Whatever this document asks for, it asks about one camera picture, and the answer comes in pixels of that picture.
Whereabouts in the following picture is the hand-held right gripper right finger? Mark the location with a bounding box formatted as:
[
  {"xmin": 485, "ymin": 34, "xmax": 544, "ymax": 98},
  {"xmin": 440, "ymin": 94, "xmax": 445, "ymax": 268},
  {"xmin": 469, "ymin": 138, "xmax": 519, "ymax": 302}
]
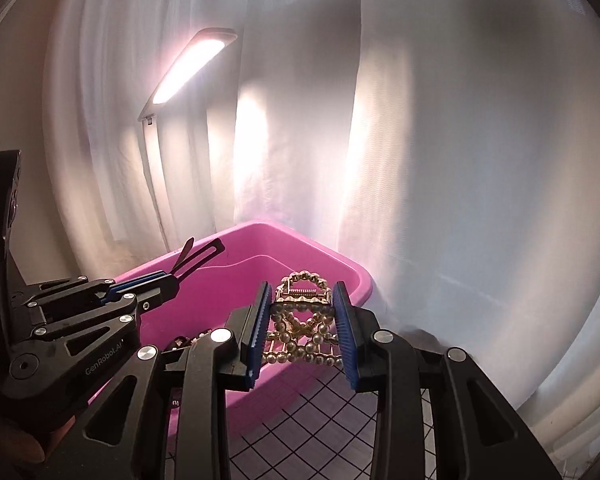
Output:
[{"xmin": 331, "ymin": 281, "xmax": 563, "ymax": 480}]

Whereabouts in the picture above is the person's left hand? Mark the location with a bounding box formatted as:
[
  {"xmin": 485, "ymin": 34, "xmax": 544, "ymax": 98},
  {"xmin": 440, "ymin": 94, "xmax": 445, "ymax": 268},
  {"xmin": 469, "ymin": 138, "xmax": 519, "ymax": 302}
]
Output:
[{"xmin": 0, "ymin": 407, "xmax": 78, "ymax": 480}]

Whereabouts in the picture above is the pink plastic tub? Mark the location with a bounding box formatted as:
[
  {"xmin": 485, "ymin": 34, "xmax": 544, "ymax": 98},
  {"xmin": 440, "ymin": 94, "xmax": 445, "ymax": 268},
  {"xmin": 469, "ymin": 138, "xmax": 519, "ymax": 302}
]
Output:
[{"xmin": 87, "ymin": 220, "xmax": 373, "ymax": 456}]

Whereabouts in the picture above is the black grid table mat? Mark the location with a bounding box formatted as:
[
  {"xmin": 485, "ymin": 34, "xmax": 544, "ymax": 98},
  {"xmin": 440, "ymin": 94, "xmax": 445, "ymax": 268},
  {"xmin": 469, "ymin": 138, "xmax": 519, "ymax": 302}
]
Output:
[{"xmin": 167, "ymin": 360, "xmax": 581, "ymax": 480}]

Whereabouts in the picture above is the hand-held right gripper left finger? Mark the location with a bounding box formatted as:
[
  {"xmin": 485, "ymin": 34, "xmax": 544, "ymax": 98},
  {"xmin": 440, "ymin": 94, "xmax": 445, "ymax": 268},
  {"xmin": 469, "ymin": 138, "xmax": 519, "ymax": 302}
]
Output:
[{"xmin": 35, "ymin": 281, "xmax": 273, "ymax": 480}]

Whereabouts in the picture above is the black hair clip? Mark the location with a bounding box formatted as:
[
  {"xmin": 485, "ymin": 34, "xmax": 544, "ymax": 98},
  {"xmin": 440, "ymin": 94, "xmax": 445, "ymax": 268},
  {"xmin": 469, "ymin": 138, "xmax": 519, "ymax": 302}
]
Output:
[{"xmin": 169, "ymin": 238, "xmax": 226, "ymax": 281}]

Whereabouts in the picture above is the black beaded hair accessory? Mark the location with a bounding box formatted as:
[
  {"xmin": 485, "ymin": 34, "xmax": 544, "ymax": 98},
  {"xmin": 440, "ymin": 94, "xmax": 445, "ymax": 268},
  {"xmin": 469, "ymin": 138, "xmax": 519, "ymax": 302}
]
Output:
[{"xmin": 165, "ymin": 329, "xmax": 213, "ymax": 356}]

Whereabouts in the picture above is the white desk lamp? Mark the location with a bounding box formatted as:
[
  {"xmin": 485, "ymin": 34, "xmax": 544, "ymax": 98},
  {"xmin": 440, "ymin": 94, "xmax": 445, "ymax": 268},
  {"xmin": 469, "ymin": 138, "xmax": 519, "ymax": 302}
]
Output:
[{"xmin": 137, "ymin": 27, "xmax": 239, "ymax": 256}]

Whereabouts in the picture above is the pearl hair claw clip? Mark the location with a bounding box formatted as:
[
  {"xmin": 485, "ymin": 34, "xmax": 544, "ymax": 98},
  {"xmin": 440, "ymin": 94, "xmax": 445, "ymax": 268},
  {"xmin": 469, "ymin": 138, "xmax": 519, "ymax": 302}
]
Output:
[{"xmin": 261, "ymin": 271, "xmax": 345, "ymax": 367}]

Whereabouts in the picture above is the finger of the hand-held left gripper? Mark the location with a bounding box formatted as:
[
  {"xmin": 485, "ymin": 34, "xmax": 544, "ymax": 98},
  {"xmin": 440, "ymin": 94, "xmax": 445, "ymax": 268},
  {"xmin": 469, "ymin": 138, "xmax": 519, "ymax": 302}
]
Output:
[
  {"xmin": 30, "ymin": 275, "xmax": 182, "ymax": 345},
  {"xmin": 22, "ymin": 270, "xmax": 168, "ymax": 312}
]

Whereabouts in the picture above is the white curtain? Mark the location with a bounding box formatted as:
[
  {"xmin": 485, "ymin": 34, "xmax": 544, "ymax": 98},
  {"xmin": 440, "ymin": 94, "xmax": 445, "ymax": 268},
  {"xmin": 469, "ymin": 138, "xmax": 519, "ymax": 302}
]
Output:
[{"xmin": 45, "ymin": 0, "xmax": 600, "ymax": 411}]

